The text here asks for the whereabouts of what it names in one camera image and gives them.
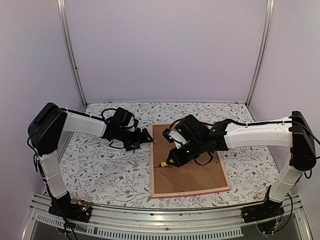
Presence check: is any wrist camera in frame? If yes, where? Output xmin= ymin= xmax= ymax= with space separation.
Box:
xmin=162 ymin=128 xmax=187 ymax=149
xmin=127 ymin=143 xmax=141 ymax=151

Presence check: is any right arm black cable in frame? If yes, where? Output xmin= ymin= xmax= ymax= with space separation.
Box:
xmin=194 ymin=118 xmax=293 ymax=167

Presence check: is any left aluminium corner post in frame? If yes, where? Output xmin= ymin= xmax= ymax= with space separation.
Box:
xmin=57 ymin=0 xmax=88 ymax=107

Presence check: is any aluminium corner post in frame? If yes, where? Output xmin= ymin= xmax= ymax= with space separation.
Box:
xmin=245 ymin=0 xmax=275 ymax=109
xmin=57 ymin=0 xmax=88 ymax=107

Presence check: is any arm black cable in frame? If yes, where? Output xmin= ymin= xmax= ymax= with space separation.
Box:
xmin=100 ymin=107 xmax=140 ymax=150
xmin=194 ymin=118 xmax=293 ymax=167

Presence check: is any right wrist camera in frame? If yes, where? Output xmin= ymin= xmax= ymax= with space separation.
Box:
xmin=162 ymin=128 xmax=187 ymax=149

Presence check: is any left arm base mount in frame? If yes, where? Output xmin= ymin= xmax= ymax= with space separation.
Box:
xmin=48 ymin=198 xmax=92 ymax=223

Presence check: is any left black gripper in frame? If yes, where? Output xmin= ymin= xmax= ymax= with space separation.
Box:
xmin=117 ymin=126 xmax=154 ymax=151

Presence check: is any yellow handled screwdriver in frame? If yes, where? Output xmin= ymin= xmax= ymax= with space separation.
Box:
xmin=159 ymin=159 xmax=175 ymax=168

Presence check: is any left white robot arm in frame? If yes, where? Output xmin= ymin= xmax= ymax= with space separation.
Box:
xmin=27 ymin=102 xmax=153 ymax=217

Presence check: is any aluminium front rail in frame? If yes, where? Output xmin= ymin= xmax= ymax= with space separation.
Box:
xmin=22 ymin=193 xmax=313 ymax=240

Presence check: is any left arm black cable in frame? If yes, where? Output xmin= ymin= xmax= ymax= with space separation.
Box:
xmin=100 ymin=107 xmax=140 ymax=150

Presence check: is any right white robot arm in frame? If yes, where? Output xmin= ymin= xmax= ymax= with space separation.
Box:
xmin=162 ymin=111 xmax=319 ymax=218

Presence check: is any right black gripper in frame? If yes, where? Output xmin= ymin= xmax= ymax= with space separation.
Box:
xmin=166 ymin=138 xmax=205 ymax=169

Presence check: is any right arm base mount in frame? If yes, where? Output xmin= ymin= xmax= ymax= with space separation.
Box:
xmin=241 ymin=201 xmax=285 ymax=235

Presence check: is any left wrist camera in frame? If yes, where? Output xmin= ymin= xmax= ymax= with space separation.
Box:
xmin=127 ymin=143 xmax=141 ymax=151

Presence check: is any right aluminium corner post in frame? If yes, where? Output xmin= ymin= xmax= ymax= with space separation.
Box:
xmin=245 ymin=0 xmax=275 ymax=109

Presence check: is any pink picture frame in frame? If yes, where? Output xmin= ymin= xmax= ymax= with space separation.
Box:
xmin=150 ymin=123 xmax=232 ymax=199

